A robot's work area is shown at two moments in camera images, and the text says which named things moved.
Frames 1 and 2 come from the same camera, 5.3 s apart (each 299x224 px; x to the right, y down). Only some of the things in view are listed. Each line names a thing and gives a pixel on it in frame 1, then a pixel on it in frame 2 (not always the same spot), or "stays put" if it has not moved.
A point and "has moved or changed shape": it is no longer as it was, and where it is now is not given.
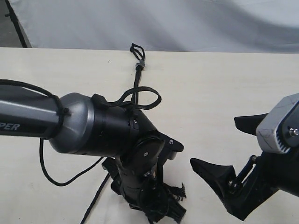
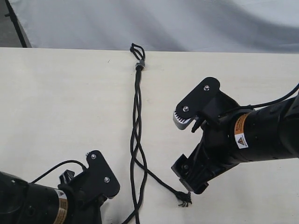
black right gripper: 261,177 -> 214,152
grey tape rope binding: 142,63 stays put
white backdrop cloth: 174,26 stays put
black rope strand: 98,193 has moved or changed shape
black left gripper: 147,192 -> 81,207
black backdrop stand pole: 11,14 stays put
